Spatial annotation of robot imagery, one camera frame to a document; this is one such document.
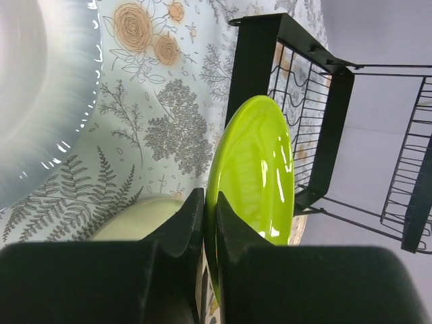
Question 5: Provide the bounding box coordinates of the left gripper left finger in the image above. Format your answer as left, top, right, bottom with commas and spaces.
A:
1, 188, 205, 323

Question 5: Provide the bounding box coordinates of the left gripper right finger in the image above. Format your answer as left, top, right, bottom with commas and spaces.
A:
216, 194, 431, 323

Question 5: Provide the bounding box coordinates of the cream and green round plate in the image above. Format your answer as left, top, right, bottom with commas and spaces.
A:
90, 195, 184, 241

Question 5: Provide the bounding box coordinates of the lime green small plate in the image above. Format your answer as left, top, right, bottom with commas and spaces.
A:
204, 95, 295, 299

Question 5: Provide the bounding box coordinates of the square floral plate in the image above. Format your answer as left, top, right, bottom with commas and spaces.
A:
201, 215, 308, 323

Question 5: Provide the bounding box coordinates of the floral patterned table mat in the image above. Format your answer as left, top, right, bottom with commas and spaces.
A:
1, 1, 327, 245

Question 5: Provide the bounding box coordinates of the white scalloped plate back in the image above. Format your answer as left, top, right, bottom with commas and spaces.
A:
1, 1, 103, 208

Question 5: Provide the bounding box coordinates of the black wire dish rack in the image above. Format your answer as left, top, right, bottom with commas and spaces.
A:
227, 13, 431, 255

